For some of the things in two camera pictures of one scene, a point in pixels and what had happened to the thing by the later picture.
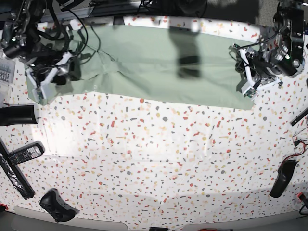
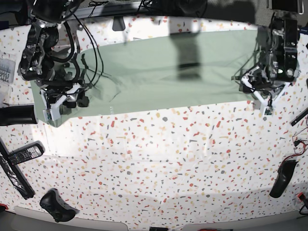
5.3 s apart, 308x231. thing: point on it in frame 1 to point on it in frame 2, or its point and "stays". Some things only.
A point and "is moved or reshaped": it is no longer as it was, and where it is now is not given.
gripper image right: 253,69 to 268,92
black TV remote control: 26,153 stays
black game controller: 53,202 stays
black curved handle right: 284,171 stays
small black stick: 299,117 stays
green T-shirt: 163,63 is moved or reshaped
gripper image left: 40,70 to 51,98
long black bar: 15,173 stays
